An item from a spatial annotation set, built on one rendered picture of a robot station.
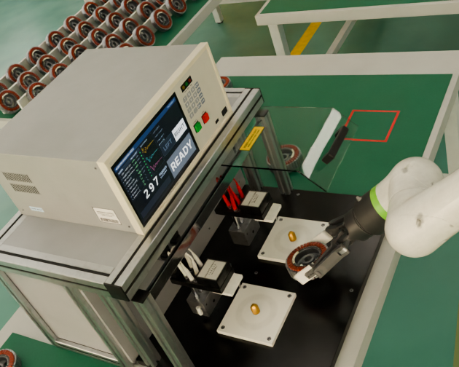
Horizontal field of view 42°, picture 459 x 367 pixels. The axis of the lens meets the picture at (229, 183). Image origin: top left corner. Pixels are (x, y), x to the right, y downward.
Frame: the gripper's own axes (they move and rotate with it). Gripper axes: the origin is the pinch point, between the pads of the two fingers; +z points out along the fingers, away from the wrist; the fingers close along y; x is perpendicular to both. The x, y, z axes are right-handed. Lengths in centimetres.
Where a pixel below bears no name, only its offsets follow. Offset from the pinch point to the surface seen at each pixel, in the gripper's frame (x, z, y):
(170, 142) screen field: 43.5, -5.5, -4.6
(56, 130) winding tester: 64, 6, -13
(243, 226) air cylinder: 13.6, 17.0, 12.5
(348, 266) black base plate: -9.9, -1.6, 5.3
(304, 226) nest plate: 1.0, 7.4, 17.3
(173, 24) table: 78, 77, 158
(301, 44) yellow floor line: 14, 95, 268
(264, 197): 15.9, 4.4, 12.5
